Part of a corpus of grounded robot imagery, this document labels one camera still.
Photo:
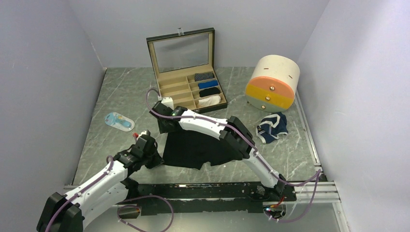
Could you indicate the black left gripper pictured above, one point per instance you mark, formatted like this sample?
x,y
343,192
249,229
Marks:
x,y
157,160

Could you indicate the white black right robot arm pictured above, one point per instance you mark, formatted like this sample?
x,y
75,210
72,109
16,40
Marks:
x,y
231,133

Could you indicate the striped rolled cloth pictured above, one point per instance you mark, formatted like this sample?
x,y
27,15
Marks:
x,y
203,76

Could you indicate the white rolled cloth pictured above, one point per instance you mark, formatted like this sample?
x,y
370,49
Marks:
x,y
209,101

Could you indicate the black beige organizer box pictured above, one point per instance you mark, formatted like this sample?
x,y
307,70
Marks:
x,y
175,59

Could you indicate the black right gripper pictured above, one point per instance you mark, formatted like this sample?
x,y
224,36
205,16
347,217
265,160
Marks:
x,y
162,129

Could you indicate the black rolled cloth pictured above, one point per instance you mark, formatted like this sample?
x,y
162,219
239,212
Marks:
x,y
209,91

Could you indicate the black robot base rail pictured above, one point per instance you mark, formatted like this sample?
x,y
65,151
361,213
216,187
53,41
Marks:
x,y
251,197

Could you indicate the blue rolled cloth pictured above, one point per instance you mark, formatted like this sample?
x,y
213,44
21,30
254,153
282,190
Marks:
x,y
208,84

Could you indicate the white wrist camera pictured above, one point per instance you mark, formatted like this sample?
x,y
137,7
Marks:
x,y
137,135
167,101

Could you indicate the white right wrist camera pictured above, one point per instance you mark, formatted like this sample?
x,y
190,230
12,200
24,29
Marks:
x,y
167,101

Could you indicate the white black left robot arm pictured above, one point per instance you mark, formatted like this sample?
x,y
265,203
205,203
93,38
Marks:
x,y
75,209

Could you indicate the round cream drawer cabinet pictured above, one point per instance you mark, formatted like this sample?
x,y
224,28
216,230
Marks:
x,y
273,84

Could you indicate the blue packaged item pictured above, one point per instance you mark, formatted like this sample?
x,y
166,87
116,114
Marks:
x,y
119,122

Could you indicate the black underwear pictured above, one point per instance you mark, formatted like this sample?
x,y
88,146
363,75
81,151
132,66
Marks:
x,y
191,149

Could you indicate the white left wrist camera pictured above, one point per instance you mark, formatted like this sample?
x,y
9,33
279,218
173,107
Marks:
x,y
137,135

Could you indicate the navy white underwear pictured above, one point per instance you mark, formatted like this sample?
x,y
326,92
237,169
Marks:
x,y
272,127

